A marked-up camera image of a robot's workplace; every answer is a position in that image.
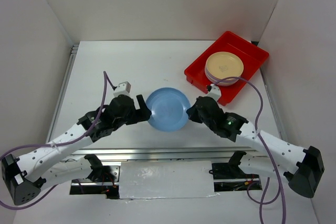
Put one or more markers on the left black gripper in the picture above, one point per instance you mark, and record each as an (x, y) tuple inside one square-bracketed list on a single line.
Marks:
[(142, 114)]

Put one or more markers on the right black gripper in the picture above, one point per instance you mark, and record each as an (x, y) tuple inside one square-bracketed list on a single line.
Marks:
[(192, 115)]

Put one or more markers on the blue plate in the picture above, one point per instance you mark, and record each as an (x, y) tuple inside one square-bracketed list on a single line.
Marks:
[(168, 108)]

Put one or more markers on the orange plate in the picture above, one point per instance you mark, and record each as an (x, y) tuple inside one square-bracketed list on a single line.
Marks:
[(224, 64)]

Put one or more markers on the pink plate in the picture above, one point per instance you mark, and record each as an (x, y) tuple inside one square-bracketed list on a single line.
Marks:
[(223, 78)]

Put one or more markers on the purple plate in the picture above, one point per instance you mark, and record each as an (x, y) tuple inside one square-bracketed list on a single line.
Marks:
[(222, 84)]

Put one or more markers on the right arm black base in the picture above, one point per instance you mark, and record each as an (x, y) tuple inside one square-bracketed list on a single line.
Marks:
[(223, 172)]

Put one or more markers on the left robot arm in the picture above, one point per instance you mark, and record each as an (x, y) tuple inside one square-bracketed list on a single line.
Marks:
[(27, 175)]

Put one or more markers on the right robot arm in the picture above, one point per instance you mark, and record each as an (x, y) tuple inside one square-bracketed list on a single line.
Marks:
[(301, 167)]

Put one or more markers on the red plastic bin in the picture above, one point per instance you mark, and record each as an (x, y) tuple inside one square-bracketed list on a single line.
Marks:
[(252, 57)]

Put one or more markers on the white taped cover panel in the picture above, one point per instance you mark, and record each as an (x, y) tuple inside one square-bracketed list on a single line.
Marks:
[(156, 180)]

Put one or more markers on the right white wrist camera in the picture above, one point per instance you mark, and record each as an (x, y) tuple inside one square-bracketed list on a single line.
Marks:
[(213, 92)]

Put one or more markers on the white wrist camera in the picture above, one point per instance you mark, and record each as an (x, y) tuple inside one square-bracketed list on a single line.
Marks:
[(123, 88), (213, 92)]

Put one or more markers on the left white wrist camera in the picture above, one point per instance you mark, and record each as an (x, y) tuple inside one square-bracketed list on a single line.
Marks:
[(123, 88)]

